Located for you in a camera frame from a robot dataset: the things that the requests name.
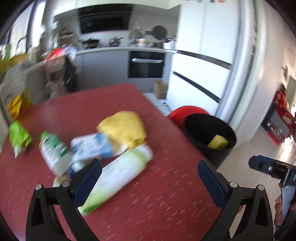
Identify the black built-in oven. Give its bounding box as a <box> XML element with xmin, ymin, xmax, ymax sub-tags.
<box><xmin>128</xmin><ymin>51</ymin><xmax>165</xmax><ymax>78</ymax></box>

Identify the person's right hand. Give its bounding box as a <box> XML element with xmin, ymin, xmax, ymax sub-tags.
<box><xmin>273</xmin><ymin>183</ymin><xmax>296</xmax><ymax>226</ymax></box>

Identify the black trash bin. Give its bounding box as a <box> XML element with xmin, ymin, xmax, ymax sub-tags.
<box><xmin>183</xmin><ymin>113</ymin><xmax>237</xmax><ymax>169</ymax></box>

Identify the small green-capped bottle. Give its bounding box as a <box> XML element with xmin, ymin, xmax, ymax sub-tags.
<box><xmin>39</xmin><ymin>131</ymin><xmax>73</xmax><ymax>177</ymax></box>

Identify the black wok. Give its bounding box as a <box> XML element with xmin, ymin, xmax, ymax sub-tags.
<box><xmin>79</xmin><ymin>38</ymin><xmax>100</xmax><ymax>49</ymax></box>

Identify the black plastic bag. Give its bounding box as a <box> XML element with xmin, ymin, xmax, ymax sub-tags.
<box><xmin>63</xmin><ymin>56</ymin><xmax>78</xmax><ymax>92</ymax></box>

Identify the black range hood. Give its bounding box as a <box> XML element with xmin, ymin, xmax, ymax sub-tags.
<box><xmin>78</xmin><ymin>4</ymin><xmax>134</xmax><ymax>34</ymax></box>

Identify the green snack bag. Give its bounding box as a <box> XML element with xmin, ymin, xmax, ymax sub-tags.
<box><xmin>9</xmin><ymin>120</ymin><xmax>32</xmax><ymax>158</ymax></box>

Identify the large light green bottle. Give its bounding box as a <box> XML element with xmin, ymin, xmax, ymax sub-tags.
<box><xmin>78</xmin><ymin>145</ymin><xmax>154</xmax><ymax>215</ymax></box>

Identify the red toy car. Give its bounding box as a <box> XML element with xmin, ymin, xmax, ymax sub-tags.
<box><xmin>261</xmin><ymin>84</ymin><xmax>295</xmax><ymax>145</ymax></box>

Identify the yellow sponge cloth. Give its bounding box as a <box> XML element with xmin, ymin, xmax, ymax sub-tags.
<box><xmin>96</xmin><ymin>110</ymin><xmax>147</xmax><ymax>149</ymax></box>

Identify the white refrigerator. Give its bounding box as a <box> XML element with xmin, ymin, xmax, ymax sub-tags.
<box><xmin>166</xmin><ymin>0</ymin><xmax>243</xmax><ymax>117</ymax></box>

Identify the cardboard box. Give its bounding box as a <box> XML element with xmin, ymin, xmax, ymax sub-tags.
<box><xmin>153</xmin><ymin>80</ymin><xmax>168</xmax><ymax>99</ymax></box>

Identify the yellow foil bag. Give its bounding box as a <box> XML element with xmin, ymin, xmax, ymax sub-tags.
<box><xmin>6</xmin><ymin>88</ymin><xmax>32</xmax><ymax>120</ymax></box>

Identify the blue white milk carton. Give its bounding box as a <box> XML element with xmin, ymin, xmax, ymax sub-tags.
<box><xmin>70</xmin><ymin>133</ymin><xmax>113</xmax><ymax>162</ymax></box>

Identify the red stool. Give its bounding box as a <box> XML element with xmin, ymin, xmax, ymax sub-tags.
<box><xmin>167</xmin><ymin>105</ymin><xmax>209</xmax><ymax>128</ymax></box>

